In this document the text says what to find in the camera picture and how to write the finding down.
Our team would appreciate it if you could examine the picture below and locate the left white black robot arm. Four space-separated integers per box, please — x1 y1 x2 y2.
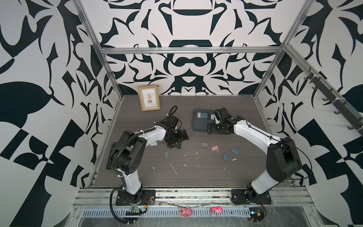
111 115 189 195

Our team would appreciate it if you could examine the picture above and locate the black remote control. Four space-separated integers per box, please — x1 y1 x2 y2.
106 142 117 170

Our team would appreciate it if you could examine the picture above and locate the black corrugated cable hose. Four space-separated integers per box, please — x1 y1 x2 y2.
109 188 134 225

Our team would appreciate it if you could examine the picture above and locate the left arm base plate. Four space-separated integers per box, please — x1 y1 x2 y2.
115 189 156 206

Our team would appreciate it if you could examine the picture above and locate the wall hook rail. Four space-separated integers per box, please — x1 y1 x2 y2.
304 68 363 137

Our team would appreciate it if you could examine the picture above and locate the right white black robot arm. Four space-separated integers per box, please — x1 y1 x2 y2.
207 107 303 204

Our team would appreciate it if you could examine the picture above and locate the pink eraser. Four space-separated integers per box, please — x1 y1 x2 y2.
212 145 219 151

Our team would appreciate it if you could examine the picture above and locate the dark grey storage box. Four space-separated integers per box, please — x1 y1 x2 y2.
192 109 216 133

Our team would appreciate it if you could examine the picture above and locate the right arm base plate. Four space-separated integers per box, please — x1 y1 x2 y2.
231 189 272 205

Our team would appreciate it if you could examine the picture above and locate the wooden picture frame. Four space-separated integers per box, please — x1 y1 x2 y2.
138 85 160 112

